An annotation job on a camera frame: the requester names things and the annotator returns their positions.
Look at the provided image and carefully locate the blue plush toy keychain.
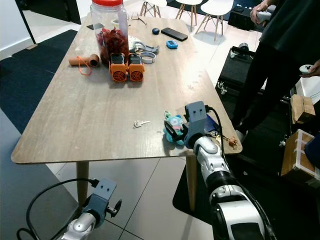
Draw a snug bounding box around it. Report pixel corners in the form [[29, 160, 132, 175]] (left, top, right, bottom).
[[162, 110, 191, 146]]

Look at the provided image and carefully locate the white handheld controller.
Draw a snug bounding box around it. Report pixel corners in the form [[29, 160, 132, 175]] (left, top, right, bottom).
[[298, 63, 315, 76]]

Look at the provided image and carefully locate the grey handheld controller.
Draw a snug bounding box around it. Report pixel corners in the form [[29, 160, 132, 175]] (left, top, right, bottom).
[[254, 10, 272, 24]]

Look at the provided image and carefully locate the person's hand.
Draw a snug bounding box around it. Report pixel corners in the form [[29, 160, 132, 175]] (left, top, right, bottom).
[[250, 0, 276, 24], [302, 60, 320, 77]]

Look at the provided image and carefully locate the silver key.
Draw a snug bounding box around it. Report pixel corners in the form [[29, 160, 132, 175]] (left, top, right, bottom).
[[133, 119, 151, 129]]

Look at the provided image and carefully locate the small orange toy figure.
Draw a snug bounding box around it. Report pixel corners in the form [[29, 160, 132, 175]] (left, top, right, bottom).
[[227, 135, 241, 149]]

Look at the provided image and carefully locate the black carrying case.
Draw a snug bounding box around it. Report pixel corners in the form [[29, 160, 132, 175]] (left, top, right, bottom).
[[215, 46, 257, 99]]

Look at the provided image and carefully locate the orange and black fan unit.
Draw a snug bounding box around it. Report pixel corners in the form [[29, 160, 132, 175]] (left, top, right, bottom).
[[127, 53, 146, 83], [109, 52, 129, 84]]

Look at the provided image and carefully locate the wooden dining table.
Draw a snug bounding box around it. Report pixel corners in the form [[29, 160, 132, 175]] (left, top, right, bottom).
[[11, 11, 243, 215]]

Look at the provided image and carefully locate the grey and white hand tool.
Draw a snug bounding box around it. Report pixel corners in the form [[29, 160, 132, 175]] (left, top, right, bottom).
[[128, 37, 159, 65]]

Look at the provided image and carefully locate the black smartphone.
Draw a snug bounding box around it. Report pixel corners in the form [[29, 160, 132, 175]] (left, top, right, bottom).
[[160, 27, 189, 42]]

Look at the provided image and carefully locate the wooden crate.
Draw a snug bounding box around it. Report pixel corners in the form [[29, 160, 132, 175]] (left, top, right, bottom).
[[279, 128, 320, 190]]

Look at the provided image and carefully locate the small wooden box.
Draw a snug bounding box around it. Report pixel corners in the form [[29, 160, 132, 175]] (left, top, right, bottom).
[[290, 93, 317, 125]]

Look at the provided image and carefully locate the brown cardboard tube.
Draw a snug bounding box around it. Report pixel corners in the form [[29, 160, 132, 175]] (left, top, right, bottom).
[[68, 53, 100, 69]]

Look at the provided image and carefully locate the clear jar with red lid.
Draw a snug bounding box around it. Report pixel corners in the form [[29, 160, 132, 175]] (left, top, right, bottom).
[[91, 0, 129, 64]]

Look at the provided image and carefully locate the black equipment box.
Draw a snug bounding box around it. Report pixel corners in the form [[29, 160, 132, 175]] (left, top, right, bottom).
[[227, 4, 264, 31]]

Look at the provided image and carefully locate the white chair with wooden legs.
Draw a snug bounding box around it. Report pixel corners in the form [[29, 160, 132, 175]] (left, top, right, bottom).
[[194, 0, 236, 42], [139, 0, 164, 19], [174, 0, 204, 26]]

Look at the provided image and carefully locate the white plastic container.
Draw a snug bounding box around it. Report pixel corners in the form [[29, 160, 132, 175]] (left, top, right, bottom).
[[294, 75, 320, 106]]

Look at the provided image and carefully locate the person in black clothes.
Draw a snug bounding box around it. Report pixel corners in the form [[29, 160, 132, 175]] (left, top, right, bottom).
[[230, 0, 320, 144]]

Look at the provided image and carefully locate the dark blue carpet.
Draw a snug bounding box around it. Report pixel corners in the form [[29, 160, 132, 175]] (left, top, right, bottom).
[[0, 29, 76, 136]]

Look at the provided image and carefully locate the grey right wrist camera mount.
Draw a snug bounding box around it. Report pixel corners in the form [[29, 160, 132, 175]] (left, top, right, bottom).
[[183, 101, 210, 149]]

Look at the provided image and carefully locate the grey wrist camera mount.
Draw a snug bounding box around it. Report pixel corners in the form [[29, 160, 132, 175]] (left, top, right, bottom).
[[84, 178, 116, 221], [183, 101, 210, 149]]

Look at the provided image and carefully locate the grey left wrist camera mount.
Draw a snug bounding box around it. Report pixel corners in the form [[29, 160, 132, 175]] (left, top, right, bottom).
[[84, 178, 116, 221]]

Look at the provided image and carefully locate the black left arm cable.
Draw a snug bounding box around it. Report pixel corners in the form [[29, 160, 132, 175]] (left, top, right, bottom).
[[16, 178, 99, 240]]

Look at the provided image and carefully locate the orange cord loop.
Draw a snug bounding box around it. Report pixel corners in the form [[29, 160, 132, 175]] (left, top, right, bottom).
[[77, 57, 94, 76]]

